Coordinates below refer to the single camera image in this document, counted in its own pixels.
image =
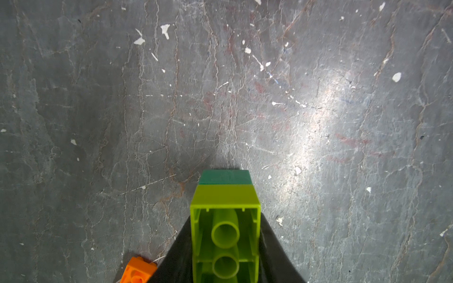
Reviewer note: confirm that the orange lego brick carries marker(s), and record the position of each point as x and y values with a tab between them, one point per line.
138	271

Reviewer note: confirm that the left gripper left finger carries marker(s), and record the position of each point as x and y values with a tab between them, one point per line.
177	264

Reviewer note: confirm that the lime green long brick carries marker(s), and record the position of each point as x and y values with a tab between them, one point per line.
225	233

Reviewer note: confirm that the dark green lego brick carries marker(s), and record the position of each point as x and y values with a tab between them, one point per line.
225	177

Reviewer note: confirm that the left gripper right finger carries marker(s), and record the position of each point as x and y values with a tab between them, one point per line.
274	266

